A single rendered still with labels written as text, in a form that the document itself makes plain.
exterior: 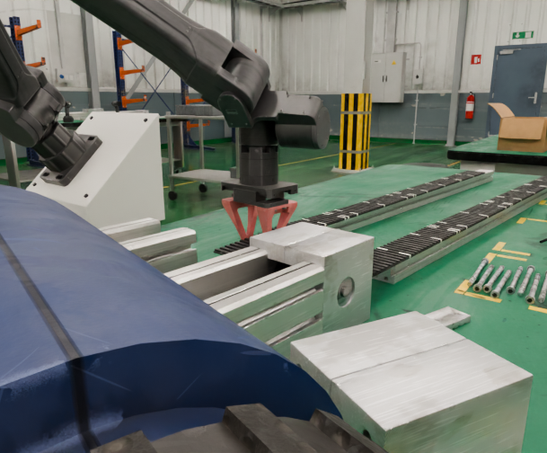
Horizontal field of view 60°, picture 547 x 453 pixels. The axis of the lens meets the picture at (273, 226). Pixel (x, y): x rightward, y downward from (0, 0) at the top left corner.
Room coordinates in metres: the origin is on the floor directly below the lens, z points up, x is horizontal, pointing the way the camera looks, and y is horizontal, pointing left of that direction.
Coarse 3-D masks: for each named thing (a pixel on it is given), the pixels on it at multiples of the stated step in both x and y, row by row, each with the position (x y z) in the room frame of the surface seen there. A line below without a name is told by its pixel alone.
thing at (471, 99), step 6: (516, 36) 10.34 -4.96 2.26; (522, 36) 10.29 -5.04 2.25; (528, 36) 10.22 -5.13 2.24; (480, 54) 10.77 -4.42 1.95; (474, 60) 10.82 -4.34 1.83; (480, 60) 10.76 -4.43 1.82; (468, 96) 10.73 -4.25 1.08; (474, 96) 10.66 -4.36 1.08; (468, 102) 10.68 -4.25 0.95; (474, 102) 10.65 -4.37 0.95; (468, 108) 10.67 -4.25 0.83; (468, 114) 10.67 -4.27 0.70
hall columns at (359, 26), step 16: (352, 0) 6.88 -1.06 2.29; (368, 0) 7.03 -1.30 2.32; (352, 16) 6.87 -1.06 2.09; (368, 16) 7.02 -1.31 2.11; (352, 32) 6.87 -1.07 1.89; (368, 32) 7.01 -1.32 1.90; (352, 48) 6.86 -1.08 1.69; (368, 48) 7.01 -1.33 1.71; (352, 64) 6.85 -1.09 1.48; (368, 64) 7.00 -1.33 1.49; (352, 80) 6.85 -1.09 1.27; (368, 80) 6.99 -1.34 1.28; (352, 96) 6.82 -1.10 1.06; (368, 96) 6.91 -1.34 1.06; (352, 112) 6.81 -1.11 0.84; (368, 112) 6.92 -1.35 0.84; (352, 128) 6.81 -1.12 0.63; (368, 128) 6.95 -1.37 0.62; (352, 144) 6.80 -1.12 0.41; (368, 144) 6.97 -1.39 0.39; (352, 160) 6.80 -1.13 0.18
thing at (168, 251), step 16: (128, 224) 0.58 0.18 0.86; (144, 224) 0.58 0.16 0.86; (160, 224) 0.60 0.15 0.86; (128, 240) 0.51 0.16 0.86; (144, 240) 0.51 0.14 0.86; (160, 240) 0.51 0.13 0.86; (176, 240) 0.53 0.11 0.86; (192, 240) 0.55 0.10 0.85; (144, 256) 0.50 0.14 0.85; (160, 256) 0.52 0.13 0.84; (176, 256) 0.53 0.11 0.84; (192, 256) 0.54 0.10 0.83
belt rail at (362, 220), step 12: (468, 180) 1.28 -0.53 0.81; (480, 180) 1.36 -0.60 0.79; (492, 180) 1.43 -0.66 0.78; (432, 192) 1.11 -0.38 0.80; (444, 192) 1.18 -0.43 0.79; (456, 192) 1.22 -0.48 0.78; (396, 204) 0.98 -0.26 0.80; (408, 204) 1.04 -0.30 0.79; (420, 204) 1.07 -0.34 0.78; (360, 216) 0.88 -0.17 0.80; (372, 216) 0.92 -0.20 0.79; (384, 216) 0.95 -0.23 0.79; (336, 228) 0.83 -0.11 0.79; (348, 228) 0.85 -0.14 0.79
